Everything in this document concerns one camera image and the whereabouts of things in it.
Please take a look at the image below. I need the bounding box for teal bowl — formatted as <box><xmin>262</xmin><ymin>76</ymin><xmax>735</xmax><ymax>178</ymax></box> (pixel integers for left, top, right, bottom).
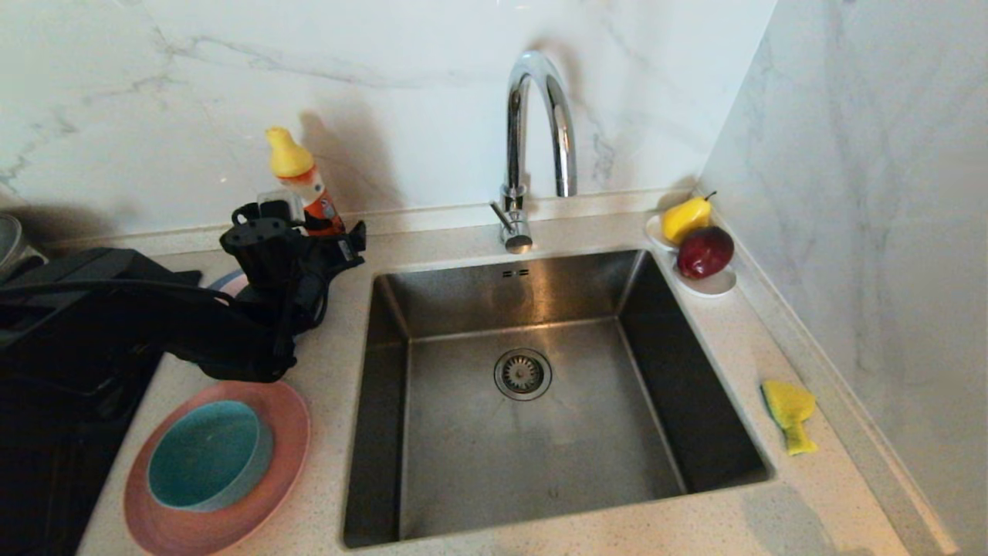
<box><xmin>147</xmin><ymin>400</ymin><xmax>275</xmax><ymax>513</ymax></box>

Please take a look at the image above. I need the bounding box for dark red apple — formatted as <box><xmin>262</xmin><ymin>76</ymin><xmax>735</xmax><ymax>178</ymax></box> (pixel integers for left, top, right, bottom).
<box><xmin>677</xmin><ymin>225</ymin><xmax>735</xmax><ymax>280</ymax></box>

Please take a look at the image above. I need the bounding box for stainless steel sink basin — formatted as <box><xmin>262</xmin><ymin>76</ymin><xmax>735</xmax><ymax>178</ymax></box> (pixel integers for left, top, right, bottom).
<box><xmin>343</xmin><ymin>247</ymin><xmax>774</xmax><ymax>549</ymax></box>

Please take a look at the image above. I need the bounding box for chrome gooseneck faucet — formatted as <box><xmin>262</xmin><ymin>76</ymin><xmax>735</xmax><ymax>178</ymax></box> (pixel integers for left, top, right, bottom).
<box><xmin>489</xmin><ymin>51</ymin><xmax>580</xmax><ymax>254</ymax></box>

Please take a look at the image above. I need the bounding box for pink plate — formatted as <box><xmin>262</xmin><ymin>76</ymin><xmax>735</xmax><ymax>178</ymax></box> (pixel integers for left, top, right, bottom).
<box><xmin>123</xmin><ymin>380</ymin><xmax>312</xmax><ymax>556</ymax></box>

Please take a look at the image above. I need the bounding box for black induction cooktop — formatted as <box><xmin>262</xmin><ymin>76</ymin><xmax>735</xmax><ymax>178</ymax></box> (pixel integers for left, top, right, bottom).
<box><xmin>0</xmin><ymin>269</ymin><xmax>206</xmax><ymax>556</ymax></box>

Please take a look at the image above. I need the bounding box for yellow pear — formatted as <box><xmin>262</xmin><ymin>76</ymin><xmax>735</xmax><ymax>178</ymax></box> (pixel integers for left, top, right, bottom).
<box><xmin>661</xmin><ymin>192</ymin><xmax>717</xmax><ymax>245</ymax></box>

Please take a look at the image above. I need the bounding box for steel cooking pot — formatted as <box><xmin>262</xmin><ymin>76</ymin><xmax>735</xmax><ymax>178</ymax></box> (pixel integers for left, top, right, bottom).
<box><xmin>0</xmin><ymin>213</ymin><xmax>47</xmax><ymax>273</ymax></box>

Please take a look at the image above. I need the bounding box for round metal drain strainer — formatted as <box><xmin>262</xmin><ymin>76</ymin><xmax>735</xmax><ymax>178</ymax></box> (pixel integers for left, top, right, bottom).
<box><xmin>494</xmin><ymin>348</ymin><xmax>553</xmax><ymax>402</ymax></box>

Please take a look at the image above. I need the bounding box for yellow green sponge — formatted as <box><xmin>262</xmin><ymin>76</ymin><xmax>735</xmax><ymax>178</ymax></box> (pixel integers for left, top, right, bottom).
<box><xmin>761</xmin><ymin>379</ymin><xmax>817</xmax><ymax>456</ymax></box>

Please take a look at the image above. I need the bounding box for small white fruit dish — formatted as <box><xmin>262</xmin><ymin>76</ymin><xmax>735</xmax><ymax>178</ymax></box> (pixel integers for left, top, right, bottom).
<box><xmin>645</xmin><ymin>214</ymin><xmax>738</xmax><ymax>298</ymax></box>

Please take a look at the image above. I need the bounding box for orange white dish soap bottle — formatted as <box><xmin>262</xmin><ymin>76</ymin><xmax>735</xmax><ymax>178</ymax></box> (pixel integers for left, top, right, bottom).
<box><xmin>266</xmin><ymin>127</ymin><xmax>346</xmax><ymax>237</ymax></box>

